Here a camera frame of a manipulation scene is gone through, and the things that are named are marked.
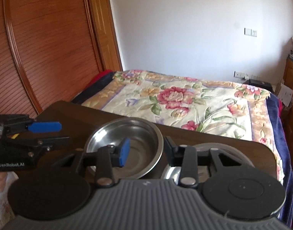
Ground large steel bowl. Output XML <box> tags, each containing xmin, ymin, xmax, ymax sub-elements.
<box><xmin>160</xmin><ymin>143</ymin><xmax>254</xmax><ymax>184</ymax></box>

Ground small steel bowl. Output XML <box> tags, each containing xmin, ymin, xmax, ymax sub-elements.
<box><xmin>84</xmin><ymin>117</ymin><xmax>164</xmax><ymax>179</ymax></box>

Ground white floral square plate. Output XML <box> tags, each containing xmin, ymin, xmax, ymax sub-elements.
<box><xmin>0</xmin><ymin>172</ymin><xmax>18</xmax><ymax>229</ymax></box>

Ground yellow plush toy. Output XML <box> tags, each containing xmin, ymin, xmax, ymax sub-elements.
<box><xmin>11</xmin><ymin>133</ymin><xmax>19</xmax><ymax>139</ymax></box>

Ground floral bed blanket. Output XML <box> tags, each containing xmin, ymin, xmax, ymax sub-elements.
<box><xmin>82</xmin><ymin>70</ymin><xmax>293</xmax><ymax>226</ymax></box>

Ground red and navy folded clothes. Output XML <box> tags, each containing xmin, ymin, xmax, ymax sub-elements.
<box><xmin>71</xmin><ymin>70</ymin><xmax>115</xmax><ymax>105</ymax></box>

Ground wooden louvered wardrobe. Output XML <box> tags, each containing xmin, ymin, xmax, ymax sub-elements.
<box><xmin>0</xmin><ymin>0</ymin><xmax>122</xmax><ymax>116</ymax></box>

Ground black box on bedside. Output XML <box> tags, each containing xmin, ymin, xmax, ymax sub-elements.
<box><xmin>244</xmin><ymin>79</ymin><xmax>274</xmax><ymax>92</ymax></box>

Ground white paper box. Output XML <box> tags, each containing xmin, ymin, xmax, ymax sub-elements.
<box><xmin>274</xmin><ymin>83</ymin><xmax>293</xmax><ymax>106</ymax></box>

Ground wall power socket strip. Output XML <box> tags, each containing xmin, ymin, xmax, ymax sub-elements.
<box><xmin>233</xmin><ymin>71</ymin><xmax>259</xmax><ymax>80</ymax></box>

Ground white wall switch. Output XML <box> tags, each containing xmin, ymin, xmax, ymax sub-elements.
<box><xmin>244</xmin><ymin>28</ymin><xmax>257</xmax><ymax>37</ymax></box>

